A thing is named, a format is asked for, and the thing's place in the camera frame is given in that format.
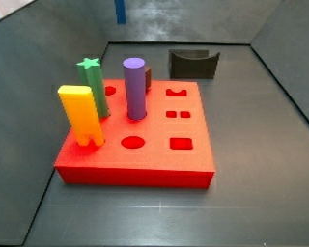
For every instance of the blue rectangular block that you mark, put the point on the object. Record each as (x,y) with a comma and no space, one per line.
(121,11)

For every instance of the red shape sorter board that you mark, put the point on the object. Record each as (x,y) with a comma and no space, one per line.
(162,151)

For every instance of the dark brown block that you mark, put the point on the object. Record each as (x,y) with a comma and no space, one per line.
(149,77)

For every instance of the black curved holder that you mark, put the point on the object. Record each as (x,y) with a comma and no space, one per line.
(193,64)

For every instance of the purple cylinder block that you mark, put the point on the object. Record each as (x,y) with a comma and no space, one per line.
(135,82)

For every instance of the yellow arch block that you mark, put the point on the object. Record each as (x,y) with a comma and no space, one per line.
(82,112)

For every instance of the green star block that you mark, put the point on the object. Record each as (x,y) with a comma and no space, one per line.
(91,75)

